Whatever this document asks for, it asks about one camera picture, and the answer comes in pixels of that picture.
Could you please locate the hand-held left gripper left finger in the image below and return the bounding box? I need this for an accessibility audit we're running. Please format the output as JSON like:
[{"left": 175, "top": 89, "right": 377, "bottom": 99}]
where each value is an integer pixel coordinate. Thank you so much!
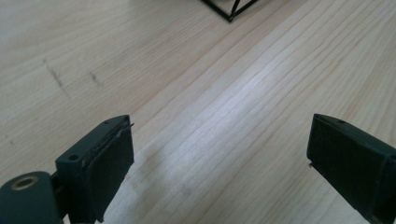
[{"left": 55, "top": 114, "right": 135, "bottom": 224}]

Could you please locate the black wire rack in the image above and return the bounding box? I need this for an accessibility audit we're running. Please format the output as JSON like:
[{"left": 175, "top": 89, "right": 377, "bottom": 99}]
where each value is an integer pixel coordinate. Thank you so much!
[{"left": 200, "top": 0, "right": 260, "bottom": 23}]

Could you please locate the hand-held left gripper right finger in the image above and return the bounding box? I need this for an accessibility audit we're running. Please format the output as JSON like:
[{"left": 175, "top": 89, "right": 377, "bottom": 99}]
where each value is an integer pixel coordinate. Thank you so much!
[{"left": 306, "top": 113, "right": 396, "bottom": 224}]

